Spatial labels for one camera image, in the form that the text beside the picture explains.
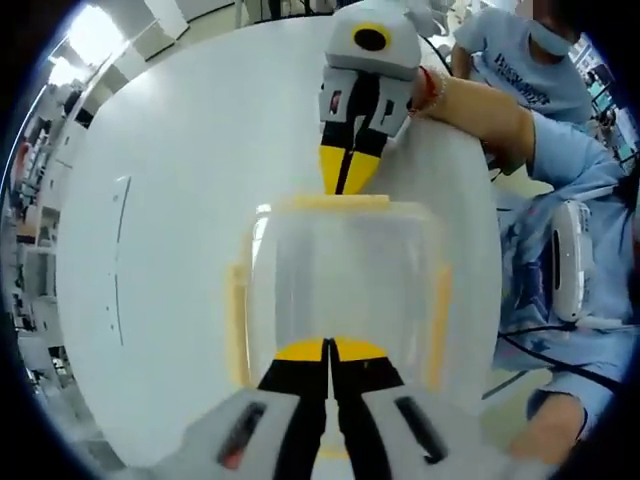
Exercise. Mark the clear storage box yellow latches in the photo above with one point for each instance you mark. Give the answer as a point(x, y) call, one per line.
point(350, 280)

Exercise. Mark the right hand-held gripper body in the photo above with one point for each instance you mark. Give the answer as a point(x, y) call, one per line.
point(372, 55)

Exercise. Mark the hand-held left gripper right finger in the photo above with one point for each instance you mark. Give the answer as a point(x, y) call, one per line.
point(380, 405)

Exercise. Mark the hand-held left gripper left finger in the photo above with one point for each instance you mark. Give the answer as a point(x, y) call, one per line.
point(280, 400)

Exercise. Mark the white worn device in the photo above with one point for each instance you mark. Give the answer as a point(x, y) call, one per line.
point(570, 260)

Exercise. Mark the person's blue face mask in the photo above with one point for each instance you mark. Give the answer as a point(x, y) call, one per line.
point(552, 37)

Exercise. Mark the person's torso in blue clothing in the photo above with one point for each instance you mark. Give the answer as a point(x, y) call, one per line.
point(565, 165)

